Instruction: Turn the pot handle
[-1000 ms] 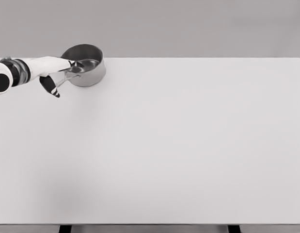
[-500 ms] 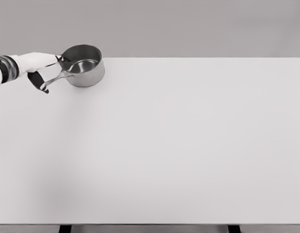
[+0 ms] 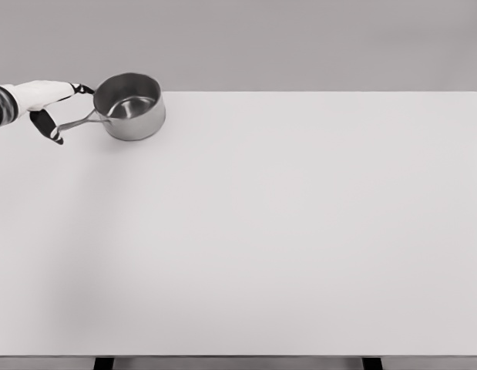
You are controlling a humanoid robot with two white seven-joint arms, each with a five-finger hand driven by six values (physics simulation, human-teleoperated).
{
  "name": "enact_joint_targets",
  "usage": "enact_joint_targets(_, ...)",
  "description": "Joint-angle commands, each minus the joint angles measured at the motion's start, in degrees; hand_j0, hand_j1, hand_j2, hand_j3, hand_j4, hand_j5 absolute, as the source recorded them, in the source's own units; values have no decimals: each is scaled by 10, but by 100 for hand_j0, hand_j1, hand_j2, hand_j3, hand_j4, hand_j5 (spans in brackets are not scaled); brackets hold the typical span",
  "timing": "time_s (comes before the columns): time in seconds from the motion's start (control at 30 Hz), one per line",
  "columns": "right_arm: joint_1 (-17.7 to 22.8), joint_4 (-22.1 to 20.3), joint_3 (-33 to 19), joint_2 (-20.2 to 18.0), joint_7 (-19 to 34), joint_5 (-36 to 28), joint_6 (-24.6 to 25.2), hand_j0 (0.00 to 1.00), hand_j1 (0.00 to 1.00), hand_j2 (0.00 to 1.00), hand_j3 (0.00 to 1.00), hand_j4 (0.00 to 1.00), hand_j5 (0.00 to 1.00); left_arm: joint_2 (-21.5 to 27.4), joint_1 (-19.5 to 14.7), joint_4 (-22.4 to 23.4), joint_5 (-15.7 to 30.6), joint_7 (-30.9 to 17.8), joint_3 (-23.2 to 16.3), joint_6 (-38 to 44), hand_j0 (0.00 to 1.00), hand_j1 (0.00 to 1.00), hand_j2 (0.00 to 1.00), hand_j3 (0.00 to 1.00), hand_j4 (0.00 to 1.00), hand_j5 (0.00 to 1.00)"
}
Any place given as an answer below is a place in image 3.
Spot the steel saucepan with long handle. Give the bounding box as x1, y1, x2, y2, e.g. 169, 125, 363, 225
54, 72, 166, 141

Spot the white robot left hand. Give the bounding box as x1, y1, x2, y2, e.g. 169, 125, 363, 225
16, 79, 96, 146

